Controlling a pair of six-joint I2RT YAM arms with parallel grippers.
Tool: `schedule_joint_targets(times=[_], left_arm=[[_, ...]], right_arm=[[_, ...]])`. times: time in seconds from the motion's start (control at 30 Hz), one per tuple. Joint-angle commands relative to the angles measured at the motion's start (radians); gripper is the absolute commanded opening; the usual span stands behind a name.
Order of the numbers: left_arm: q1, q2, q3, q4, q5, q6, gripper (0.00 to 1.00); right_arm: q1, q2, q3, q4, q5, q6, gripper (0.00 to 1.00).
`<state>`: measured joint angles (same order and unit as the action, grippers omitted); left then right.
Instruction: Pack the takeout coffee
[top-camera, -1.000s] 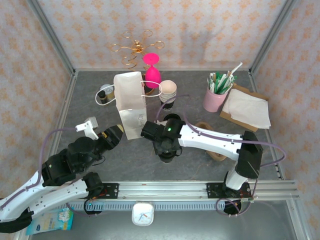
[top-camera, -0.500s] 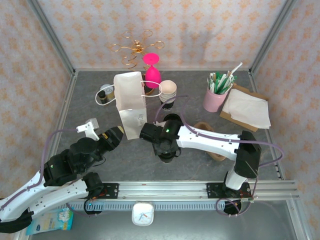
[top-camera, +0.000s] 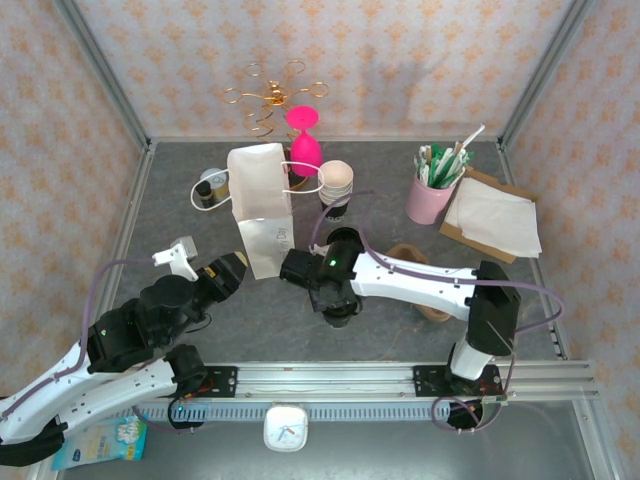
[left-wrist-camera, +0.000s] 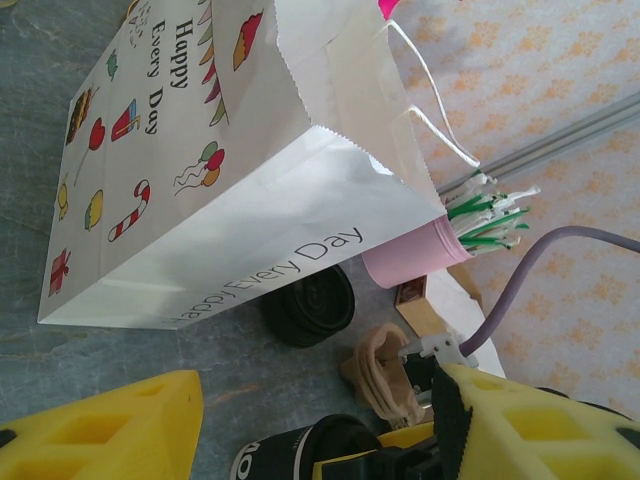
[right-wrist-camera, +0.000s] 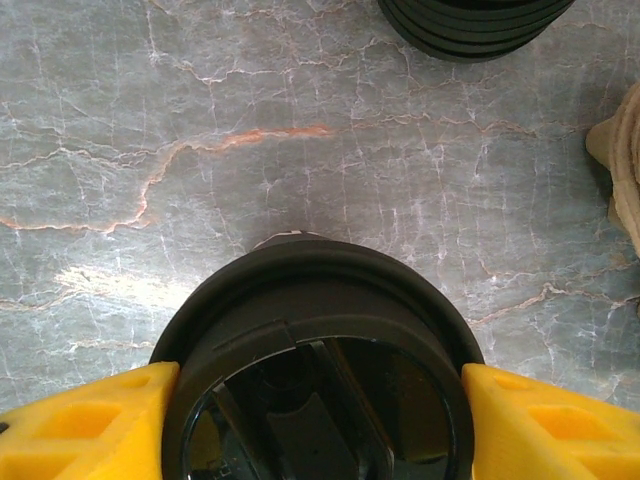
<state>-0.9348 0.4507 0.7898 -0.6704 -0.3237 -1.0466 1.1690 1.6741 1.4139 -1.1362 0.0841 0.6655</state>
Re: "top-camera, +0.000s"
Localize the brown pulp cup carrier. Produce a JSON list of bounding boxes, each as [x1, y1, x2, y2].
[[384, 243, 454, 324]]

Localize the aluminium mounting rail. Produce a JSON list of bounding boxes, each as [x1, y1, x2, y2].
[[52, 360, 601, 401]]

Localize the white napkins on cardboard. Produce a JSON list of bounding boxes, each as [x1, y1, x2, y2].
[[438, 167, 540, 264]]

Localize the grey slotted cable tray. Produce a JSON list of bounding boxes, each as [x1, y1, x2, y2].
[[132, 402, 486, 421]]

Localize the long white wrapped straw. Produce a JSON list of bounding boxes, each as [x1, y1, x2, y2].
[[452, 123, 487, 169]]

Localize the white paper napkins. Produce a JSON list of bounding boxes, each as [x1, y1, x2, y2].
[[443, 177, 544, 259]]

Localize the pink straw holder cup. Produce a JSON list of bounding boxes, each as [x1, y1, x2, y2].
[[405, 174, 459, 227]]

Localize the blue wet wipes packet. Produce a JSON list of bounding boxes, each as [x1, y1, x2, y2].
[[52, 412, 149, 471]]

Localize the green white striped straw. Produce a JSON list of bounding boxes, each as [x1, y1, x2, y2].
[[434, 149, 469, 189]]

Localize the white printed paper gift bag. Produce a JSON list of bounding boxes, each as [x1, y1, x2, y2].
[[191, 142, 326, 281]]

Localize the silver tin can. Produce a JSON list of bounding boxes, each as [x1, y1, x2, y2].
[[199, 167, 231, 209]]

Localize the white square clock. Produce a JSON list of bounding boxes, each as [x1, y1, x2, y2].
[[263, 403, 309, 454]]

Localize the gold wire cup rack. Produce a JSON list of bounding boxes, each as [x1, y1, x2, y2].
[[222, 59, 331, 194]]

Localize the stack of paper cups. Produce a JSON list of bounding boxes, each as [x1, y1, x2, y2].
[[318, 159, 355, 224]]

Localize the aluminium frame post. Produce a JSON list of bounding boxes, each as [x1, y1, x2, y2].
[[497, 0, 594, 149], [54, 0, 154, 151]]

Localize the pink plastic goblet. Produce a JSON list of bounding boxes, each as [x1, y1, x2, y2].
[[284, 104, 323, 178]]

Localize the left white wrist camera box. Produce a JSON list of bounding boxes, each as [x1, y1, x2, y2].
[[152, 235, 199, 281]]

